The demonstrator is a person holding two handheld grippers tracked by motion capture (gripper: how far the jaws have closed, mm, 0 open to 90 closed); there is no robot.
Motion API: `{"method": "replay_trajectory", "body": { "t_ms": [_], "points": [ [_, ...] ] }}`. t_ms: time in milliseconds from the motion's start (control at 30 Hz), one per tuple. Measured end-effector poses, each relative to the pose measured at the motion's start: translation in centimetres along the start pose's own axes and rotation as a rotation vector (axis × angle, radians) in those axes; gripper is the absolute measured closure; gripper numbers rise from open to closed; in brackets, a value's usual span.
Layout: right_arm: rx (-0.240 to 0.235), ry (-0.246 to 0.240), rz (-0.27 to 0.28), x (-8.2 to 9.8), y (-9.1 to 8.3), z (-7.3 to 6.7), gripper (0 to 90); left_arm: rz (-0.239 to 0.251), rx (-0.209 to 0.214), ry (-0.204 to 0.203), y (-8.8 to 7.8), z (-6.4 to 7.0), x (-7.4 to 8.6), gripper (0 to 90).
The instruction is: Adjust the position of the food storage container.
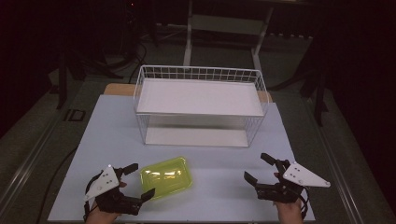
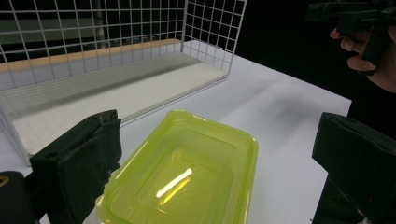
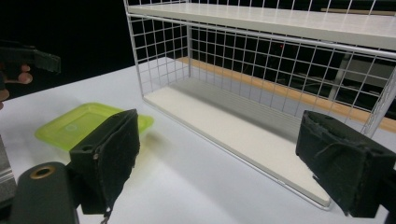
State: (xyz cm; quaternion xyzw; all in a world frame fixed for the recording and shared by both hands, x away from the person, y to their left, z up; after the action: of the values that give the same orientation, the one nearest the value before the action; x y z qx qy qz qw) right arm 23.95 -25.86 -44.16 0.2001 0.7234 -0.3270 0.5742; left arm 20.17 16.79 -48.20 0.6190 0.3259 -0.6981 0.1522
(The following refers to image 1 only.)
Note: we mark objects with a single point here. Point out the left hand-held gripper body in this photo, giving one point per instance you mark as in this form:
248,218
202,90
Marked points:
107,182

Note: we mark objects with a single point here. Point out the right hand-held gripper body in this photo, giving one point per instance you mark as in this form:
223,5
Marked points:
300,179

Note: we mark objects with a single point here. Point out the yellow-green plastic tray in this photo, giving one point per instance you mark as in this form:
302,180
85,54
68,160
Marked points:
166,177

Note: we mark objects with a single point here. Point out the person's left hand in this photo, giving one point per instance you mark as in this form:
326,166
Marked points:
101,217

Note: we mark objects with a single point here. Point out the person's right hand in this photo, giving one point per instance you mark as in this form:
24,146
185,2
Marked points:
291,214

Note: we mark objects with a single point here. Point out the pale grey table mat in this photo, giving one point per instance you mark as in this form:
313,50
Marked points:
218,193

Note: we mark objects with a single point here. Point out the black floor box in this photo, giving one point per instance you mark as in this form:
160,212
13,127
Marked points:
74,115

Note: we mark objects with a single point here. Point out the black stand leg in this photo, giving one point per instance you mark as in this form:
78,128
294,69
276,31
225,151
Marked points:
320,93

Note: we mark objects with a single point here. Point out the metal floor rail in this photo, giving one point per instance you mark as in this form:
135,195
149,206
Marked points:
339,174
28,165

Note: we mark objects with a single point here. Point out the white metal stand frame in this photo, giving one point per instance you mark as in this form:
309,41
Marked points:
187,46

